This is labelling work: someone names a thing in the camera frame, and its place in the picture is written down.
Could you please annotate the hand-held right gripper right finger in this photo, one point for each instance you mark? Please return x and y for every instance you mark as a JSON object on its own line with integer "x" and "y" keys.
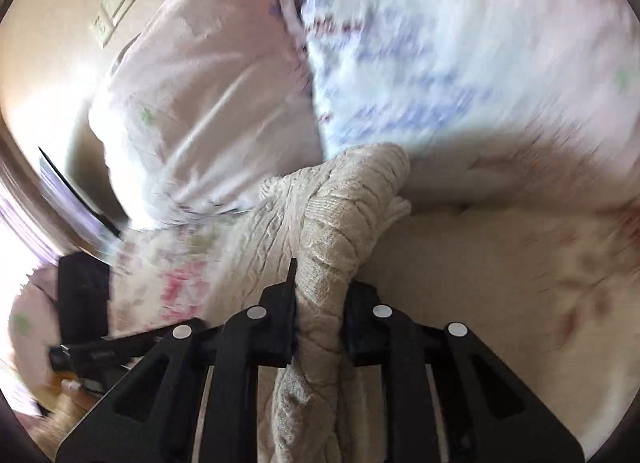
{"x": 365, "y": 333}

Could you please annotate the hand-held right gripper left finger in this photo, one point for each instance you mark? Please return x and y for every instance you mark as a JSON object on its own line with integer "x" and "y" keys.
{"x": 277, "y": 328}

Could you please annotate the pink cloth with green print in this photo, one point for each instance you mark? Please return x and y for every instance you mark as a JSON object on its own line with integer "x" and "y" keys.
{"x": 30, "y": 343}

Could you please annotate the dark flat panel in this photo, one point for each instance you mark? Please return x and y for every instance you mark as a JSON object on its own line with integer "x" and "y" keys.
{"x": 80, "y": 193}

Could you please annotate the floral bed sheet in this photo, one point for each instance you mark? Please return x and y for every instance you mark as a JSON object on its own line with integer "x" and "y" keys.
{"x": 500, "y": 283}

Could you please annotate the pink floral pillow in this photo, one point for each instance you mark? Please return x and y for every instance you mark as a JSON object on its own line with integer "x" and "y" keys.
{"x": 200, "y": 93}

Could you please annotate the blue print floral pillow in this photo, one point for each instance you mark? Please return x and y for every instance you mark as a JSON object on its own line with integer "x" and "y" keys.
{"x": 450, "y": 43}

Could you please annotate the small white wall socket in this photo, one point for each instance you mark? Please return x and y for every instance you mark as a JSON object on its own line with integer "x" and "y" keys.
{"x": 102, "y": 30}

